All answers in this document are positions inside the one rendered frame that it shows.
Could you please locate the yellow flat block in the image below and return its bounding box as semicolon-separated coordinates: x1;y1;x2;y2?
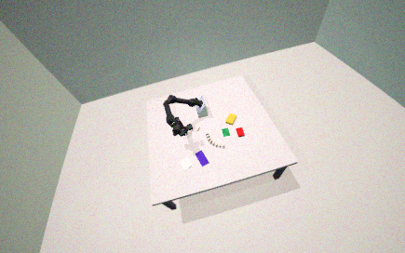
225;113;236;125

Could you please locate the white flat square tile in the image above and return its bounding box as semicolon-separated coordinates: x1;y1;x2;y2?
179;157;193;171

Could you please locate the green flat block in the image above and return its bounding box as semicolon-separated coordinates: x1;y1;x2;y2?
222;128;230;137

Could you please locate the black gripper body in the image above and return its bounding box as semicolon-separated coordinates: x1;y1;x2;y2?
172;124;193;136

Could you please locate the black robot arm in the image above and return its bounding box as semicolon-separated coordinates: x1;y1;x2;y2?
163;95;203;137

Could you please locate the purple flat block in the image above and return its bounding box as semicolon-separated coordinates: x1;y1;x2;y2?
195;151;209;166

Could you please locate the red rectangular block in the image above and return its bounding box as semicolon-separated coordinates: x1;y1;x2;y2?
236;127;245;137

